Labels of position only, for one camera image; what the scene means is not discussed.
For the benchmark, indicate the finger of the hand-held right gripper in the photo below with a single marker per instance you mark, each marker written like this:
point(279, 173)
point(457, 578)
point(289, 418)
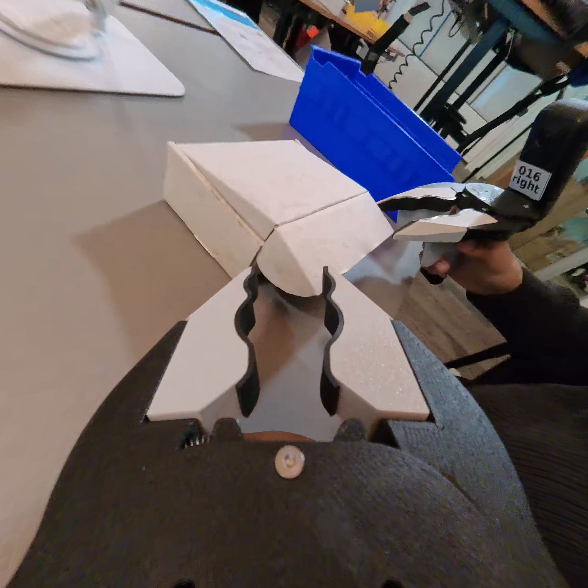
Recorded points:
point(441, 229)
point(427, 195)

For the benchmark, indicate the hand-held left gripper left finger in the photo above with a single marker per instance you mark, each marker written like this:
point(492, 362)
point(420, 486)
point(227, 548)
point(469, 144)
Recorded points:
point(202, 363)

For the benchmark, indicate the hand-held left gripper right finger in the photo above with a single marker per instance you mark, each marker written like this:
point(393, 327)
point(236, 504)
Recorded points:
point(376, 363)

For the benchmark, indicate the blue plastic bin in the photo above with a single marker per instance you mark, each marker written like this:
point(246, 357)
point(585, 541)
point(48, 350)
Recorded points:
point(367, 128)

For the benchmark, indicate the white cardboard mailer box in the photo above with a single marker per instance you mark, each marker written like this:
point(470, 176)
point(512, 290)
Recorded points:
point(275, 183)

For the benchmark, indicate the person's right forearm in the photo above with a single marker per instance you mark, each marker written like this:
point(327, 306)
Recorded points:
point(542, 330)

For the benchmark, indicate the dark standing desk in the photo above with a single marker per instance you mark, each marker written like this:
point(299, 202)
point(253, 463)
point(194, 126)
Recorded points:
point(537, 41)

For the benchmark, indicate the person's right hand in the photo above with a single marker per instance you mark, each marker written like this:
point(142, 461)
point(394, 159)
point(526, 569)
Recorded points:
point(491, 266)

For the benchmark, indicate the person's black knitted sweater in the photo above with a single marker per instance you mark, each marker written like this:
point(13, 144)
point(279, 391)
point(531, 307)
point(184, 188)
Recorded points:
point(528, 436)

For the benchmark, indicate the small yellow storage bin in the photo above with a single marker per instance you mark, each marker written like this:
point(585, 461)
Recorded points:
point(363, 20)

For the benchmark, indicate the brown wooden table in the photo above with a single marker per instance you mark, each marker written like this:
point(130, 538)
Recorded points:
point(330, 13)

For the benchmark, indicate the white and blue leaflet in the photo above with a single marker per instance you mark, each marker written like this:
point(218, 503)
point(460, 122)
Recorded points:
point(248, 36)

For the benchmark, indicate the white document stand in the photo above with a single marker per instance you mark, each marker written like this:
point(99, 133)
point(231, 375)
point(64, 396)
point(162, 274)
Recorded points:
point(115, 64)

